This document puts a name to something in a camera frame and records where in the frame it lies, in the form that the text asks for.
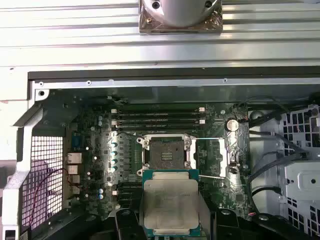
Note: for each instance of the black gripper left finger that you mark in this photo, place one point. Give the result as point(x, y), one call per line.
point(125, 225)

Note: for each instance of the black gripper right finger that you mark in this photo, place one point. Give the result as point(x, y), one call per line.
point(227, 225)

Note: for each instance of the silver topped green CPU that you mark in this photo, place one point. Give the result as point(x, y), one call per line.
point(171, 202)

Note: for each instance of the metal socket cover frame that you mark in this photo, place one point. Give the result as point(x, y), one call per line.
point(223, 156)

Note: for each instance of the RAM slot white clips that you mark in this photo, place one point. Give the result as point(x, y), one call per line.
point(160, 110)
point(130, 192)
point(160, 121)

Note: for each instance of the green motherboard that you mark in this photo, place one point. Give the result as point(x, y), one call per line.
point(215, 192)

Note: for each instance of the silver coin battery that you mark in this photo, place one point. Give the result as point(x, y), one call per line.
point(232, 125)

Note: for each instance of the grey open PC case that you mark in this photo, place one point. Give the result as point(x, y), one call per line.
point(150, 83)

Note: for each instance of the CPU socket with metal frame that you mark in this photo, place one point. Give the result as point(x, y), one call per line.
point(165, 155)

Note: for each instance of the square brown base plate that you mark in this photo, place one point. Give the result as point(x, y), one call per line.
point(147, 25)

